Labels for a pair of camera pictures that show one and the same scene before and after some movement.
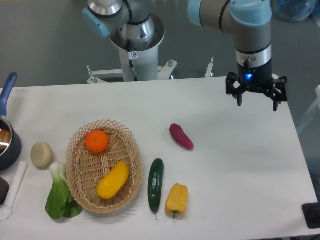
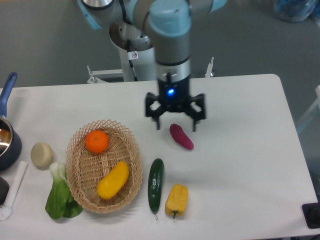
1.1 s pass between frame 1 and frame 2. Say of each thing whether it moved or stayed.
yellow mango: stayed
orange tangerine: stayed
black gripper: moved
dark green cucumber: stayed
